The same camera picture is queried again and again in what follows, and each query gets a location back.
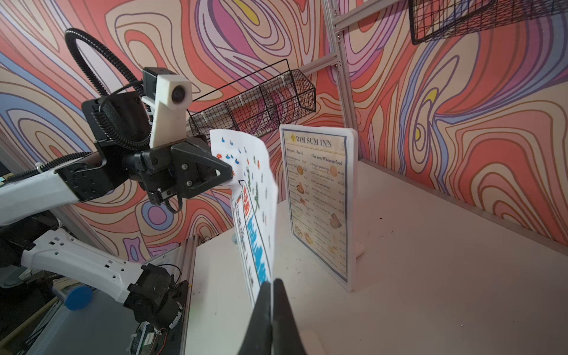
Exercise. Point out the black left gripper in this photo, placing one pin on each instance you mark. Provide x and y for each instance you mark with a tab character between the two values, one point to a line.
185	169

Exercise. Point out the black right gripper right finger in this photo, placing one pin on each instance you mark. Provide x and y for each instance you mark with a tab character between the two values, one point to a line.
285	335

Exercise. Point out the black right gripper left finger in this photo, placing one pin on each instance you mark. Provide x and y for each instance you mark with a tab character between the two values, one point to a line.
258	336

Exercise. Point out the hand-drawn colourful menu sheet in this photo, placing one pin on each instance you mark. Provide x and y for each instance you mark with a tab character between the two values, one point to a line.
254	203

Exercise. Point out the Dim Sum Inn menu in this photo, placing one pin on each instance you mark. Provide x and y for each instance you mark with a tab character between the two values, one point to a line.
319	199

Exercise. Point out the white board front panel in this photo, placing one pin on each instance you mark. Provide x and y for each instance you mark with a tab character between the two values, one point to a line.
324	199

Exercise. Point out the white board panel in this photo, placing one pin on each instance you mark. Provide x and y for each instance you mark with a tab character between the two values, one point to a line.
324	199
306	342

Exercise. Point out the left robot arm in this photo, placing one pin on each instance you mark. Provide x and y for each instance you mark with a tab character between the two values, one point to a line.
140	128

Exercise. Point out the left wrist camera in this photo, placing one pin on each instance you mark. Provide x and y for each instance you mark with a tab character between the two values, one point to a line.
168	96

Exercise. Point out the black wire basket left wall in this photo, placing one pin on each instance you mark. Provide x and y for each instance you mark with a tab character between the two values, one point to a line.
256	103

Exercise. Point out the black wire basket wall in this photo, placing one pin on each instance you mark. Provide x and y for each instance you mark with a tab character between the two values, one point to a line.
256	103
432	20

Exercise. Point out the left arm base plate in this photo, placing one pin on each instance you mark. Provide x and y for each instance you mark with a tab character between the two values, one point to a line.
155	328

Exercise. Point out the black wire basket back wall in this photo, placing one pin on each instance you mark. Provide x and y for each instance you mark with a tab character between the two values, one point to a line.
432	20

